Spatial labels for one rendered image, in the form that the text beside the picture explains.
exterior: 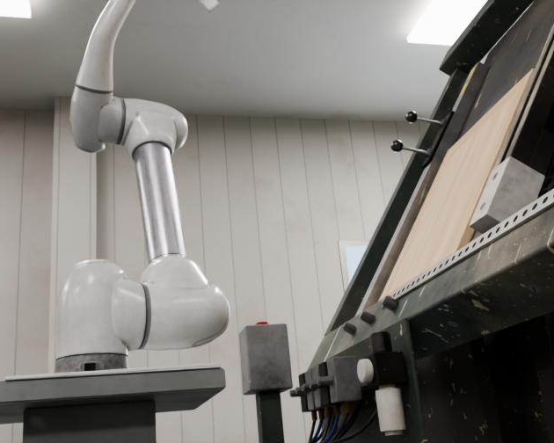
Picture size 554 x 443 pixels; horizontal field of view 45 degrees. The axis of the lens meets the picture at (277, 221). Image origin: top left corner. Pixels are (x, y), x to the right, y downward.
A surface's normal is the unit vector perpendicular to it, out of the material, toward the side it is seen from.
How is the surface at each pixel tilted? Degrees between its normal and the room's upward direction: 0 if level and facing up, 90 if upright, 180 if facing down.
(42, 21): 180
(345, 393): 90
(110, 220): 90
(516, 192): 90
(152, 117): 79
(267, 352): 90
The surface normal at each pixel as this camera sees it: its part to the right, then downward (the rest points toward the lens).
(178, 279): 0.34, -0.65
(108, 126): 0.26, 0.39
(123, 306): 0.50, -0.36
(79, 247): 0.23, -0.34
